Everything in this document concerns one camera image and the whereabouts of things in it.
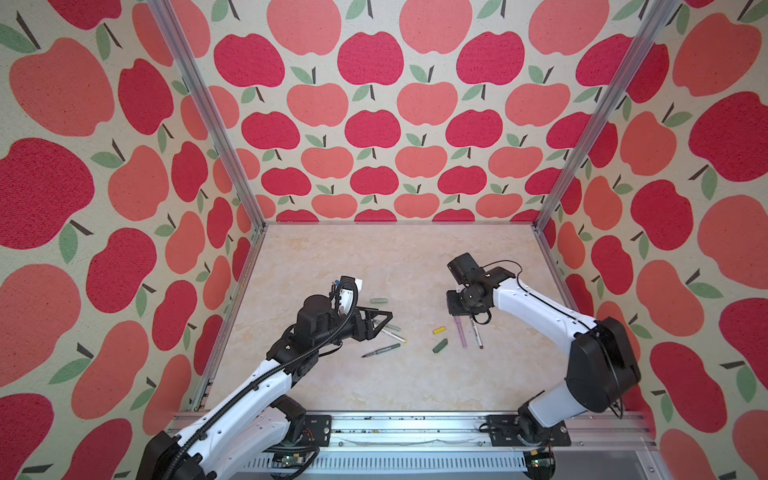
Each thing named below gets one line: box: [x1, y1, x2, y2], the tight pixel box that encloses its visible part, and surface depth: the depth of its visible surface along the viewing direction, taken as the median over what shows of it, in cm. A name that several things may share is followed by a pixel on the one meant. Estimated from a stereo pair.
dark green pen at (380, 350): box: [361, 343, 401, 358], surface depth 90 cm
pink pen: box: [454, 316, 468, 349], surface depth 93 cm
